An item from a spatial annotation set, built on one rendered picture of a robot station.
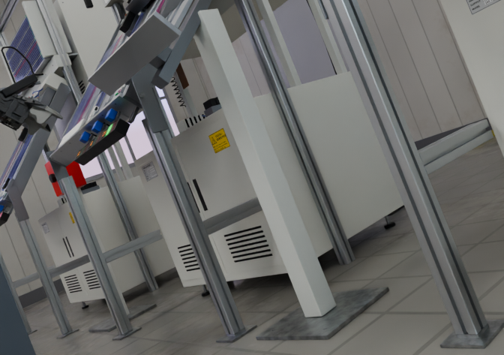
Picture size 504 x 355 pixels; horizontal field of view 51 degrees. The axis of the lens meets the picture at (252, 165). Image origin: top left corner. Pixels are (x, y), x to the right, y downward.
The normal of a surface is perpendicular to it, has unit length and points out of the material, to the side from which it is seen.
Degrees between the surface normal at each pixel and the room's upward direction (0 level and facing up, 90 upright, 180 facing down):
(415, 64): 90
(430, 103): 90
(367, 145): 90
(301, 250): 90
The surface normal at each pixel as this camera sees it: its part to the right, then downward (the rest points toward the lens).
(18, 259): 0.54, -0.22
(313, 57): -0.76, 0.30
